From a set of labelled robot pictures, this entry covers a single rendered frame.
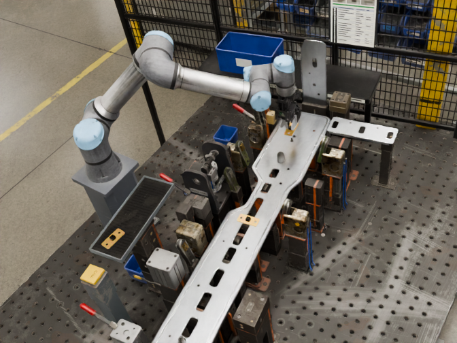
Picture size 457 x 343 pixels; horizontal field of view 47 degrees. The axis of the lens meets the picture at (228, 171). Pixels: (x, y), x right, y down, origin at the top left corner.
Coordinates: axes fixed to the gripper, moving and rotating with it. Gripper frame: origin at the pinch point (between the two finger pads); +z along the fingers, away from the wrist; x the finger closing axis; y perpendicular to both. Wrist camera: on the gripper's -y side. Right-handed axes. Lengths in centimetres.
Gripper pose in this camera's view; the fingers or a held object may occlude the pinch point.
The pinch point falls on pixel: (291, 125)
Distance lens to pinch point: 225.3
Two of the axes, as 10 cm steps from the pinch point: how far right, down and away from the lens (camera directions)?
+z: 1.4, 6.8, 7.2
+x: 8.9, 2.3, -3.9
